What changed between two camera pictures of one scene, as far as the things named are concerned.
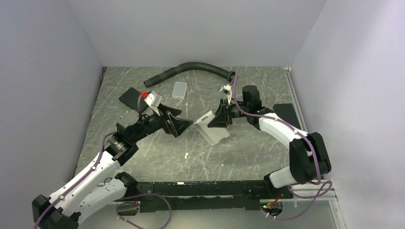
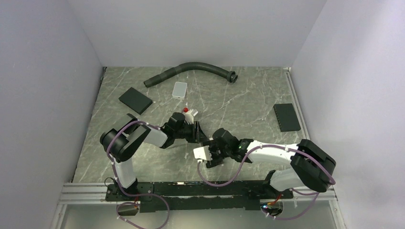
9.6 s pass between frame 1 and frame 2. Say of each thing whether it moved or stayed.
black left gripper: moved
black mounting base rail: stayed
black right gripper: moved
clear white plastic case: stayed
